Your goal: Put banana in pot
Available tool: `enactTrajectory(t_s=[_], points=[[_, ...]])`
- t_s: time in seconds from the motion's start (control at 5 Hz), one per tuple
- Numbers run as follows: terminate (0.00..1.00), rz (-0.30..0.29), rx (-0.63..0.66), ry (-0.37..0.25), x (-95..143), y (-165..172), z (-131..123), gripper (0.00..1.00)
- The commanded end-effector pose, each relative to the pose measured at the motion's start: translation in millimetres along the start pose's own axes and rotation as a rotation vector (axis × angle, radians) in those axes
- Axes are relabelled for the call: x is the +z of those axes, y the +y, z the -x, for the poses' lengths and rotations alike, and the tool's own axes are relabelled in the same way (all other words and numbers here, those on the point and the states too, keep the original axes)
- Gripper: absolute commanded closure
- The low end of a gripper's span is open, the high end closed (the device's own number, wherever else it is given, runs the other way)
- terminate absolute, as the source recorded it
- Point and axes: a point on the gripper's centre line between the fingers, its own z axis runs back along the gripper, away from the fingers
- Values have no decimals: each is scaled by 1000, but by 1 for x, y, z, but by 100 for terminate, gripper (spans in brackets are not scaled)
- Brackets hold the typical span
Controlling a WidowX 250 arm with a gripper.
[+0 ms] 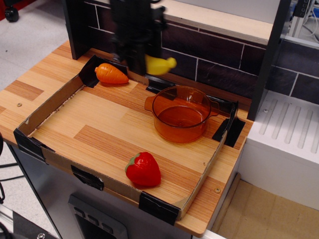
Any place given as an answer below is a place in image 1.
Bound black caster wheel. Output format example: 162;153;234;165
4;6;19;22

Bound dark grey vertical post right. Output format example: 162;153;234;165
247;0;291;121

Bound orange toy carrot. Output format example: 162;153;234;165
95;63;129;84

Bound yellow toy banana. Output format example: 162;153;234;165
145;55;177;76

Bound transparent orange plastic pot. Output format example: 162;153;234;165
145;86;220;143

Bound red toy strawberry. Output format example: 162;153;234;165
125;152;161;187

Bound white toy sink drainboard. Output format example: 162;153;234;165
238;91;319;210

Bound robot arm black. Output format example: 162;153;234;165
110;0;166;76

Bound light wooden shelf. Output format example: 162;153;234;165
152;0;273;45

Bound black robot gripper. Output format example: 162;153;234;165
111;4;167;76

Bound black floor cable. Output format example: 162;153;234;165
0;161;25;205

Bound cardboard fence with black tape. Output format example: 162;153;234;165
14;56;245;225

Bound black shelf support post left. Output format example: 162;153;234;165
62;0;97;60

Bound grey oven control panel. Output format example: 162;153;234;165
68;195;128;239

